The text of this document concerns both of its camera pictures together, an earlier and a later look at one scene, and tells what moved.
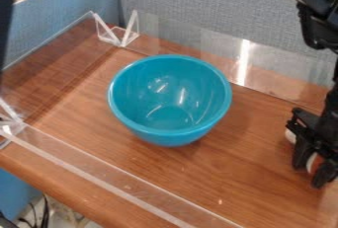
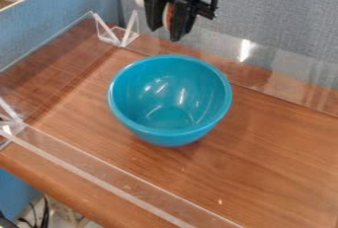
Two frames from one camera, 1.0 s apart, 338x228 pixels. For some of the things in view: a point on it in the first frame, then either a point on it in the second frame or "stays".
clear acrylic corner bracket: (118, 35) stays
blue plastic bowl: (168, 98) stays
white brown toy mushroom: (315, 160) to (168, 11)
